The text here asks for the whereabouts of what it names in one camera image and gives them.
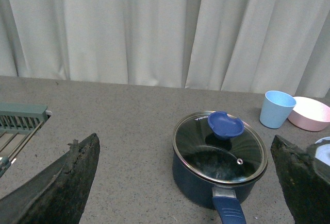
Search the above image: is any light blue cup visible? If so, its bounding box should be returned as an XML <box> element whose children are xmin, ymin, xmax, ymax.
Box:
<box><xmin>259</xmin><ymin>90</ymin><xmax>296</xmax><ymax>129</ymax></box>

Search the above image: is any light blue plate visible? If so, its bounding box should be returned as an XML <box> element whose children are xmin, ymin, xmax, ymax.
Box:
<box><xmin>315</xmin><ymin>136</ymin><xmax>329</xmax><ymax>166</ymax></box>

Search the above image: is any glass lid with blue knob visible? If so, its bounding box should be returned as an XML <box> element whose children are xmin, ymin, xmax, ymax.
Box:
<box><xmin>173</xmin><ymin>111</ymin><xmax>268</xmax><ymax>184</ymax></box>

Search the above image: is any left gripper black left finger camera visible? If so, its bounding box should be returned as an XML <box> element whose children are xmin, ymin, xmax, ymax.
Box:
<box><xmin>1</xmin><ymin>133</ymin><xmax>100</xmax><ymax>223</ymax></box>

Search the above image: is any pink bowl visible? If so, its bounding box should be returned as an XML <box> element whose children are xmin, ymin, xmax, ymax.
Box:
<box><xmin>288</xmin><ymin>96</ymin><xmax>329</xmax><ymax>132</ymax></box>

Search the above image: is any dark blue saucepan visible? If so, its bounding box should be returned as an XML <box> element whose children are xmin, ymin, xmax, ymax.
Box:
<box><xmin>172</xmin><ymin>112</ymin><xmax>269</xmax><ymax>224</ymax></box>

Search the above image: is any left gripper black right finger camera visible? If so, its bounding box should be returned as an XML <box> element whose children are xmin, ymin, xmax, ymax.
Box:
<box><xmin>271</xmin><ymin>135</ymin><xmax>329</xmax><ymax>223</ymax></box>

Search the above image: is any green dish rack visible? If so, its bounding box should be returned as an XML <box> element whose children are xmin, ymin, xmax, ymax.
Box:
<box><xmin>1</xmin><ymin>102</ymin><xmax>52</xmax><ymax>176</ymax></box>

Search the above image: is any white curtain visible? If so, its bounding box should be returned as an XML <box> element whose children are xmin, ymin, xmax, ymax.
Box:
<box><xmin>1</xmin><ymin>0</ymin><xmax>329</xmax><ymax>97</ymax></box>

